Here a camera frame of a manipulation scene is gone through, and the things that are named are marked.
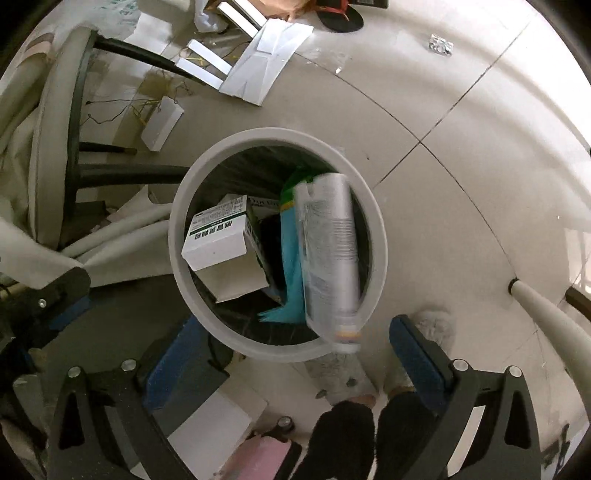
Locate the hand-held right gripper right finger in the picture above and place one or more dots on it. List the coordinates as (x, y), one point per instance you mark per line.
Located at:
(418, 360)

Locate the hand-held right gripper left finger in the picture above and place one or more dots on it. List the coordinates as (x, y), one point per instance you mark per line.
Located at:
(170, 364)

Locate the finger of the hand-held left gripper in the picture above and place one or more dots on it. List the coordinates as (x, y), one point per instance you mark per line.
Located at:
(69, 288)

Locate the white round waste bin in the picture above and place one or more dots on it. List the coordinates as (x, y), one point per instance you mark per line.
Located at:
(178, 240)

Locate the long white box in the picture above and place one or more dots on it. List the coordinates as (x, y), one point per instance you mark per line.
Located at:
(328, 254)

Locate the green white medicine box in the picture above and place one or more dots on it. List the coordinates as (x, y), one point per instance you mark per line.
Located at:
(214, 230)

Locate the dark grey box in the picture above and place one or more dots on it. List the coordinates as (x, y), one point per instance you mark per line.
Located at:
(201, 385)

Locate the white cloth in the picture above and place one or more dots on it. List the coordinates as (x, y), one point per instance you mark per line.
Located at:
(117, 264)

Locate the white flat box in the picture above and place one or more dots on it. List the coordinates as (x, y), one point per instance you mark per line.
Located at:
(217, 415)

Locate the person's black trousers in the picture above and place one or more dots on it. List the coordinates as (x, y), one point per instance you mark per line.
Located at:
(341, 438)

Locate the pink item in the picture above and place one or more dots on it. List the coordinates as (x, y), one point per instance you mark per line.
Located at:
(258, 459)

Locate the white table leg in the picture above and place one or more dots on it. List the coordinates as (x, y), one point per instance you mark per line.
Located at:
(547, 316)

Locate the small white box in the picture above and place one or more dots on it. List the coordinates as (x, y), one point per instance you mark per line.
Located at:
(161, 122)

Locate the white strip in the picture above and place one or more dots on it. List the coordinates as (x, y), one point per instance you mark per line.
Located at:
(198, 73)
(211, 54)
(240, 16)

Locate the white printed plastic bag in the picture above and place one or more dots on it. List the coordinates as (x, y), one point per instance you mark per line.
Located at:
(120, 9)

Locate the white cardboard sheet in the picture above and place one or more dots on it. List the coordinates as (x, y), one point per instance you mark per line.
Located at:
(265, 60)

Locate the silver foil wrapper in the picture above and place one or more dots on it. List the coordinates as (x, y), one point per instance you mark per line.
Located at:
(441, 45)

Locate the black red flip-flop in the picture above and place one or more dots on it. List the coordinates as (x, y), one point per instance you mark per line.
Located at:
(341, 17)

